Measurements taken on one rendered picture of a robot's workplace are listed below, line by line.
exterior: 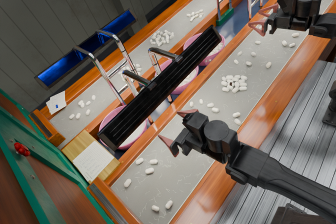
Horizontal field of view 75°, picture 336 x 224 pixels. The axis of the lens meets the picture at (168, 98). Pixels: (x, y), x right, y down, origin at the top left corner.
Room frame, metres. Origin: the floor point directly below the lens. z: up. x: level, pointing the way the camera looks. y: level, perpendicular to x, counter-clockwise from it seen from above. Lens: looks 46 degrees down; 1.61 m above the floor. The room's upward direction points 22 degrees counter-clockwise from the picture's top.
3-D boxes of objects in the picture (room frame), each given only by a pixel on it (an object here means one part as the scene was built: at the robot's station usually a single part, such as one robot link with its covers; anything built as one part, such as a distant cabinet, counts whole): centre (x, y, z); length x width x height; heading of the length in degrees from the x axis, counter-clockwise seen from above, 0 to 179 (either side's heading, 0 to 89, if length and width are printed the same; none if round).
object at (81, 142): (0.65, 0.46, 0.77); 0.33 x 0.15 x 0.01; 31
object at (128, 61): (1.03, 0.23, 0.90); 0.20 x 0.19 x 0.45; 121
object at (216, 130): (0.24, -0.09, 1.12); 0.12 x 0.09 x 0.12; 35
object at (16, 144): (0.38, 0.38, 1.24); 0.04 x 0.02 x 0.05; 31
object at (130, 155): (0.94, -0.33, 0.71); 1.81 x 0.06 x 0.11; 121
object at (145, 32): (1.55, 0.04, 0.67); 1.81 x 0.12 x 0.19; 121
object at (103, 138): (0.62, -0.02, 1.08); 0.62 x 0.08 x 0.07; 121
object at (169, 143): (0.36, 0.03, 1.07); 0.09 x 0.07 x 0.07; 35
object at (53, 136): (0.91, 0.68, 0.83); 0.30 x 0.06 x 0.07; 31
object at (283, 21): (0.67, -0.53, 1.13); 0.07 x 0.06 x 0.11; 125
